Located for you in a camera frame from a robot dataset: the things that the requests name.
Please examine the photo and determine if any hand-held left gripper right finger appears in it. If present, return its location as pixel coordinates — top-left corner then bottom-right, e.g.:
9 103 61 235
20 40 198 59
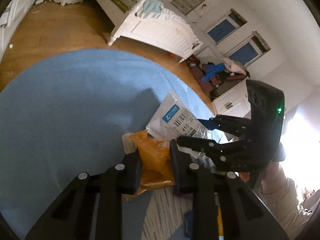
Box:
169 139 289 240

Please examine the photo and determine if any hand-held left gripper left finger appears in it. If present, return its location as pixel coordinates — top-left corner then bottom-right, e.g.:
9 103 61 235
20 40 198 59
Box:
25 149 143 240

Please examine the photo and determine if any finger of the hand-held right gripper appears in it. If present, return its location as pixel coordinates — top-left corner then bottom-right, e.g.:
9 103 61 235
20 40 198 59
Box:
197 114 252 137
176 135 267 173

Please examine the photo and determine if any orange plastic packet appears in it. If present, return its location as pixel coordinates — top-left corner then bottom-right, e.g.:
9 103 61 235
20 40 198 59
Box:
122 129 176 202

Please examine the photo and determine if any grey courier bag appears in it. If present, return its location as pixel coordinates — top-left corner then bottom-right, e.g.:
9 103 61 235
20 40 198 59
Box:
146 90 209 141

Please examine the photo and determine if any person's right forearm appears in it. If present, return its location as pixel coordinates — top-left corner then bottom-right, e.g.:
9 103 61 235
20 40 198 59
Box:
257 160 313 233

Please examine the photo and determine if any white cabinet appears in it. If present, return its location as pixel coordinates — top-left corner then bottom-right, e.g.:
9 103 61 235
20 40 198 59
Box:
212 82 251 118

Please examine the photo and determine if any pile of clothes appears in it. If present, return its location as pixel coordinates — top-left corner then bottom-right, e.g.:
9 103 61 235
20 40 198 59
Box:
187 55 251 98

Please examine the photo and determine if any grey striped cloth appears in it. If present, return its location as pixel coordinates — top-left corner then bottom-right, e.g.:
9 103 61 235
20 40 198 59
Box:
122 132 225 240

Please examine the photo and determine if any blue garment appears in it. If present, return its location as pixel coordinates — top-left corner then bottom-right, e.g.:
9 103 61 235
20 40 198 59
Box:
202 63 226 82

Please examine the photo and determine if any window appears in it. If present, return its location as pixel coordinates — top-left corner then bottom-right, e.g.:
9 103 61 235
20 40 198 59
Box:
223 31 271 66
206 12 247 45

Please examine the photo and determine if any blue cloth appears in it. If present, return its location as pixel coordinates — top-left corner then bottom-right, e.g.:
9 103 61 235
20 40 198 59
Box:
0 49 217 240

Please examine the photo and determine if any white bed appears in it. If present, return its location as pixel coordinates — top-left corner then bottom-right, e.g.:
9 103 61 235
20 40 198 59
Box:
92 0 203 63

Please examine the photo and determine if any light blue blanket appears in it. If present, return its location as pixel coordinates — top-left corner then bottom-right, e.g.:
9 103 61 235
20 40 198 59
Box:
142 0 163 15

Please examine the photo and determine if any white dresser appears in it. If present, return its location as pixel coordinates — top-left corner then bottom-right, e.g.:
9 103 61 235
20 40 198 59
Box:
0 0 43 28

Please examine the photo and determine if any white cable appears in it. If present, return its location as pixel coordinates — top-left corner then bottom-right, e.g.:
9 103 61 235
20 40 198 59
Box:
31 0 48 14

